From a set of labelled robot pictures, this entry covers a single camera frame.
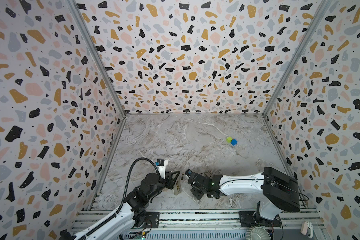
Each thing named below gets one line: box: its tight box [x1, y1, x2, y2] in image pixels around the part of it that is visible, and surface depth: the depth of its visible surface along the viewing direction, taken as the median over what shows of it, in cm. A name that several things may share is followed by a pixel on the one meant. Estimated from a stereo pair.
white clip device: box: [300, 221, 313, 239], surface depth 72 cm
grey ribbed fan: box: [245, 225, 272, 240], surface depth 71 cm
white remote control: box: [173, 173, 182, 196], surface depth 80 cm
